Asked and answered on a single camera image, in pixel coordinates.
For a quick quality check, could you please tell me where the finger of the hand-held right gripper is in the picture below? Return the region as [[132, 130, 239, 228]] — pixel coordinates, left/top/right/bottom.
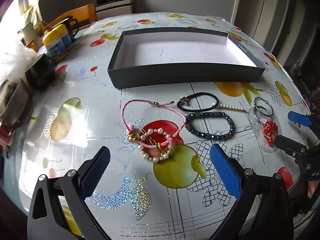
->
[[287, 111, 320, 128], [274, 135, 320, 180]]

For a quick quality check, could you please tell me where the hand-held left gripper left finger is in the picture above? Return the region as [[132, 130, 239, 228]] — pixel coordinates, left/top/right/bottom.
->
[[27, 146, 112, 240]]

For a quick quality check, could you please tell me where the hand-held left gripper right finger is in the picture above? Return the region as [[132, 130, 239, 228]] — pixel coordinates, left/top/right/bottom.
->
[[209, 144, 294, 240]]

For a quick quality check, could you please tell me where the red bead gold ornament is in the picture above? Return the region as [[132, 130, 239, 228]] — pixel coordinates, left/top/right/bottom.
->
[[262, 120, 278, 145]]

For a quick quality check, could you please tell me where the silver bangle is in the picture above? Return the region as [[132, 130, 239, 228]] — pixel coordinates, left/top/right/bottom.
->
[[254, 97, 272, 108], [252, 106, 274, 123]]

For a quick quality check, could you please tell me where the blue beaded bracelet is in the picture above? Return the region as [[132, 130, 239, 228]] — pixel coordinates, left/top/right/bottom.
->
[[185, 112, 235, 140]]

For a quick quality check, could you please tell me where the pearl bobby pin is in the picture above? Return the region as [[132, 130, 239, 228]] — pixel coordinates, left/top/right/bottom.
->
[[212, 102, 247, 113]]

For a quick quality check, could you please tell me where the round pearl hair clip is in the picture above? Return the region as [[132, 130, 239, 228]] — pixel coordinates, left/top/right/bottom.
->
[[136, 127, 175, 163]]

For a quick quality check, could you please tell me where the black hair tie star charm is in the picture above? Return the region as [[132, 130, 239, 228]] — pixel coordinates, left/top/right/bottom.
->
[[177, 92, 219, 112]]

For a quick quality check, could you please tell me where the pink cord bracelet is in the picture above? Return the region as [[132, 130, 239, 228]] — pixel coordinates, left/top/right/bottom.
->
[[122, 99, 187, 148]]

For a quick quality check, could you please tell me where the black shallow cardboard box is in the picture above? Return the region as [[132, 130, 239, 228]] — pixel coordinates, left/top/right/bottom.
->
[[107, 27, 265, 89]]

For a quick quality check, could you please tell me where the fruit print tablecloth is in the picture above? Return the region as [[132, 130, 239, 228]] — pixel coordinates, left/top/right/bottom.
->
[[0, 11, 315, 240]]

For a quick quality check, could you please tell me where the metal tin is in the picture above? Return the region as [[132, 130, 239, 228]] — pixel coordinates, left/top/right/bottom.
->
[[0, 79, 33, 128]]

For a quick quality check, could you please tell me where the white closet door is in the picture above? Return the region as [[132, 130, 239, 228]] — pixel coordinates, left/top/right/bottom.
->
[[252, 0, 291, 44]]

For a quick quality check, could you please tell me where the dark box at left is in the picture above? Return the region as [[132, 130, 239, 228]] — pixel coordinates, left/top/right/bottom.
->
[[24, 52, 56, 90]]

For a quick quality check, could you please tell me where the yellow lid jar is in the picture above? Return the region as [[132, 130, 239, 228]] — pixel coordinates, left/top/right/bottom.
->
[[53, 24, 73, 51], [42, 33, 68, 63]]

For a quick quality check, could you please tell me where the white plastic bag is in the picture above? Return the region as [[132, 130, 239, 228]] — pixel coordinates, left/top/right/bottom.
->
[[0, 39, 38, 82]]

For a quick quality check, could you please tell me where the black mug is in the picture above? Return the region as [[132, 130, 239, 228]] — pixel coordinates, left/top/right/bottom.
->
[[62, 16, 80, 42]]

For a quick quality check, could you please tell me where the white cup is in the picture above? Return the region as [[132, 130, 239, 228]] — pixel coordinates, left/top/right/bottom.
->
[[24, 21, 38, 44]]

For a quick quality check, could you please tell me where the wooden chair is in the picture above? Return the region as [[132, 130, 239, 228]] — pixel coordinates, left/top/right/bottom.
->
[[41, 4, 97, 34]]

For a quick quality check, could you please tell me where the coffee machine on cabinet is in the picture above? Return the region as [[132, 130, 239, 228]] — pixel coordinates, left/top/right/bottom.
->
[[94, 0, 133, 20]]

